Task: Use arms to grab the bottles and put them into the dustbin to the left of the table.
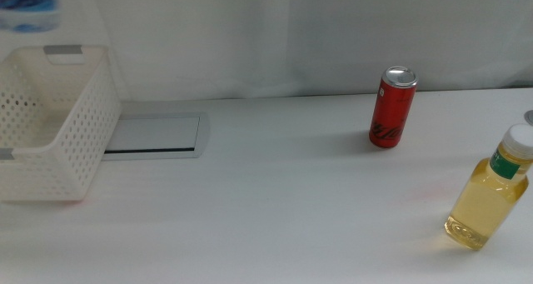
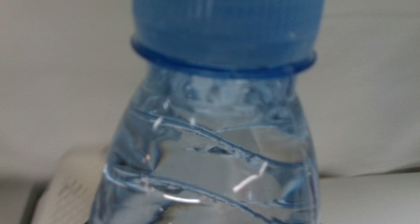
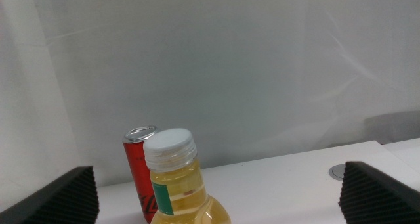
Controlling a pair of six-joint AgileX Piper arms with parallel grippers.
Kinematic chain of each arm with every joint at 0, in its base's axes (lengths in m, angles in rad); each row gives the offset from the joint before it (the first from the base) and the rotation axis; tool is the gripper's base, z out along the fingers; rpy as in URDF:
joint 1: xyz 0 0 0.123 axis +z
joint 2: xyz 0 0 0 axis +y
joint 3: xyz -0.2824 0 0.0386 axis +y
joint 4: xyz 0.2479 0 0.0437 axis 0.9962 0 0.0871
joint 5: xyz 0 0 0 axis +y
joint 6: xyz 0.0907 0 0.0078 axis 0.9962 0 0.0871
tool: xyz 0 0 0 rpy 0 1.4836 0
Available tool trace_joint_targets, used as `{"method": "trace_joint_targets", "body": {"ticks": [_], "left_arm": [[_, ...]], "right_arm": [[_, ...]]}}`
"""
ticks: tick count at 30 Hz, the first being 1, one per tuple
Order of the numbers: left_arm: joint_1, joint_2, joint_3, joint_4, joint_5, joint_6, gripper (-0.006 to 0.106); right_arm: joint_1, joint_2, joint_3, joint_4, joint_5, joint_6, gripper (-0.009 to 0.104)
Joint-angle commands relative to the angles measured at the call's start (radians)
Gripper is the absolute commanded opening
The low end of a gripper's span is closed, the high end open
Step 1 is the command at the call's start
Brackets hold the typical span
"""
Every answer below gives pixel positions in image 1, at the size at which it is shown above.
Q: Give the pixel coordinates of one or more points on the red soda can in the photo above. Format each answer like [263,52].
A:
[391,109]

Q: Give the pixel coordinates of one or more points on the yellow tea bottle white cap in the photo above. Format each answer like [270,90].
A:
[483,200]

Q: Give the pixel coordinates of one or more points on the clear water bottle blue cap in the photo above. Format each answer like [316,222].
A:
[25,5]

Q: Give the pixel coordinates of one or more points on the white fabric curtain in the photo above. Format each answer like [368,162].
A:
[291,34]

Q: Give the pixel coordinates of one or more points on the white perforated plastic basket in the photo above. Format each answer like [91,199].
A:
[83,142]

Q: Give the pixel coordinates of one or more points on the round silver table grommet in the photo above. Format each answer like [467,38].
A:
[529,118]

